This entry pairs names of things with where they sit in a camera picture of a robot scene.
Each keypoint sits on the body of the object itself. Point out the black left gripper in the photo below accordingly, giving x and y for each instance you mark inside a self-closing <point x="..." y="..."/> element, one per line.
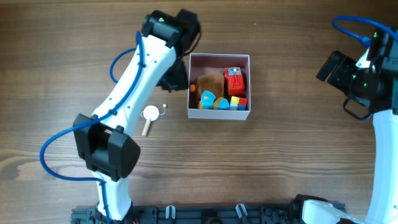
<point x="180" y="83"/>

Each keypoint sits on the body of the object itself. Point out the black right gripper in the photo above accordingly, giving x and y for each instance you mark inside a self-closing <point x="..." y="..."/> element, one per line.
<point x="344" y="64"/>

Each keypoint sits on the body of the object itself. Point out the brown plush toy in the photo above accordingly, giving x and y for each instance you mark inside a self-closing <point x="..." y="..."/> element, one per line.
<point x="213" y="82"/>

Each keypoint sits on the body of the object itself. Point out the pig face rattle drum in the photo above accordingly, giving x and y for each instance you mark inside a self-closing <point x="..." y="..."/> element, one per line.
<point x="150" y="114"/>

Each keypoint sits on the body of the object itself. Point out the red toy fire truck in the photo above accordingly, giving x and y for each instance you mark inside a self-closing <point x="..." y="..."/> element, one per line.
<point x="234" y="81"/>

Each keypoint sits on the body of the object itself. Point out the colourful two-by-two puzzle cube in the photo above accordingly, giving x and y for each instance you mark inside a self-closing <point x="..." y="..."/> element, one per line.
<point x="238" y="103"/>

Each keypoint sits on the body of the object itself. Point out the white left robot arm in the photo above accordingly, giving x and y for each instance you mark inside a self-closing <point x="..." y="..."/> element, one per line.
<point x="104" y="140"/>

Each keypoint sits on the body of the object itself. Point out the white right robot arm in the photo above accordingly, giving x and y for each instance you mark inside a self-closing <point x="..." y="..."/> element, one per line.
<point x="383" y="205"/>

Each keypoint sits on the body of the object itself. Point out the white box with pink interior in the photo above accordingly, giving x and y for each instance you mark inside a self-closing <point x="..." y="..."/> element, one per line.
<point x="201" y="64"/>

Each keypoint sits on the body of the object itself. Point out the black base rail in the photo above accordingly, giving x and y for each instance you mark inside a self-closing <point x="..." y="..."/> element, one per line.
<point x="259" y="214"/>

